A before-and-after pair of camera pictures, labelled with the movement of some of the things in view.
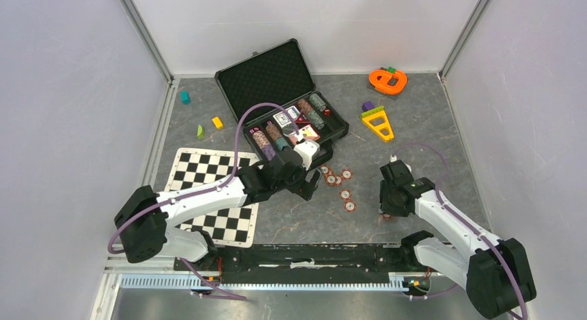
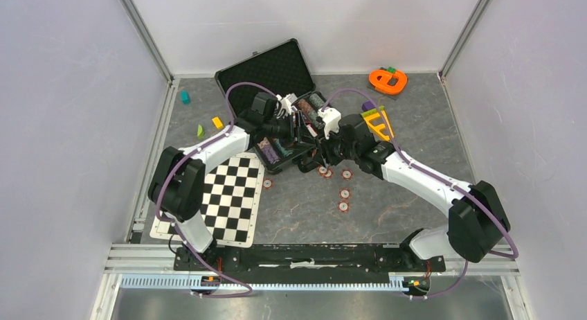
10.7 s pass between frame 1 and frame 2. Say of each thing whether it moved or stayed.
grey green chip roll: stayed
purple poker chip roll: stayed
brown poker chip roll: stayed
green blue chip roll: stayed
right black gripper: moved
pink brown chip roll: stayed
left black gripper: moved
